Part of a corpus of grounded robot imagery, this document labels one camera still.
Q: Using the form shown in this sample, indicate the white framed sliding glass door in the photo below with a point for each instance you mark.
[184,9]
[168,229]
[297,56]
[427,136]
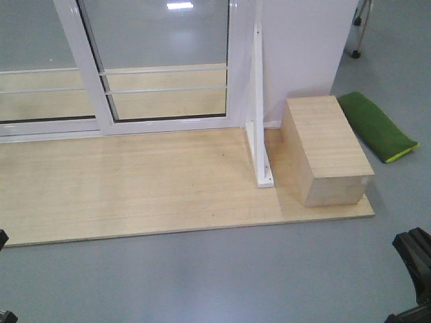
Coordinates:
[159,66]

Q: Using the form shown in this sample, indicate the light wooden box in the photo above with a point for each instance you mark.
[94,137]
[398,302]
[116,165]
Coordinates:
[330,166]

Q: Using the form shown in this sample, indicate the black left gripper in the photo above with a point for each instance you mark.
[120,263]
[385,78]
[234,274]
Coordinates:
[6,316]

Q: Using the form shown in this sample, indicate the white triangular support bracket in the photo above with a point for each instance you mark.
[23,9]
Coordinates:
[254,126]

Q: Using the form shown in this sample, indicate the metal chair with casters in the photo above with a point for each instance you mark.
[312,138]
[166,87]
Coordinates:
[360,20]

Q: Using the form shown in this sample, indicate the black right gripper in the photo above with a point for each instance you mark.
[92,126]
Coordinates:
[414,249]

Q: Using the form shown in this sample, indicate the green sandbag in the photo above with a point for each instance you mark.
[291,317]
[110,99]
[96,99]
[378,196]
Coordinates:
[375,128]

